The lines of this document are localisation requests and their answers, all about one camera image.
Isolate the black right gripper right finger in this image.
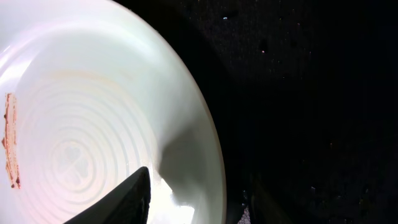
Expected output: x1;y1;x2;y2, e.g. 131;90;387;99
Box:
238;207;251;224

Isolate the light blue plate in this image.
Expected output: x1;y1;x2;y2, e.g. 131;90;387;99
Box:
1;0;226;223

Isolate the black round tray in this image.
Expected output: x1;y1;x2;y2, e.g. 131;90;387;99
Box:
123;0;397;223

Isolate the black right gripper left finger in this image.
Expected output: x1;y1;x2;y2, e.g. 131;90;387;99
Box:
65;166;151;224

